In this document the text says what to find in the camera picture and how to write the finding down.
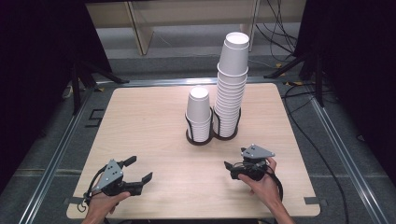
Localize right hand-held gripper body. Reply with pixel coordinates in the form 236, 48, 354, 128
230, 143, 276, 182

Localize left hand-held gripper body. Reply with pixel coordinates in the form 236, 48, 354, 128
92, 159, 143, 197

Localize black double cup holder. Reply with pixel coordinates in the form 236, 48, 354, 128
185, 105, 243, 147

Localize short stack of paper cups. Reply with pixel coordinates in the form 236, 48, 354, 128
185, 86, 213, 144

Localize tall stack of paper cups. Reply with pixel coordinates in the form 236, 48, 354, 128
212, 31, 250, 139

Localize person's left hand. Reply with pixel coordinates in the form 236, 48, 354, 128
84, 189, 132, 221

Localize person's right hand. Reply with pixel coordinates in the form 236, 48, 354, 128
237, 156, 284, 209

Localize black tripod stand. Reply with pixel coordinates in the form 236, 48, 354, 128
263, 52, 326, 108
69, 59, 130, 116

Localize dark curtain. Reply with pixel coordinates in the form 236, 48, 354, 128
0, 0, 113, 194
293, 0, 396, 178

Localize light wooden shelf unit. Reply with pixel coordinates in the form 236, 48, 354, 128
85, 0, 307, 56

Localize left hand-held gripper cable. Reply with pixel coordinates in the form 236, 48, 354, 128
77, 164, 108, 214

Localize long black floor cable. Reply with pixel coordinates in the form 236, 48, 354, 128
281, 82, 350, 224

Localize aluminium floor rail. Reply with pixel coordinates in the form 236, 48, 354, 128
96, 77, 290, 88
18, 88, 97, 224
306, 92, 390, 224

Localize bundle of black floor cables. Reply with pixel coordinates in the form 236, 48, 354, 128
255, 0, 299, 63

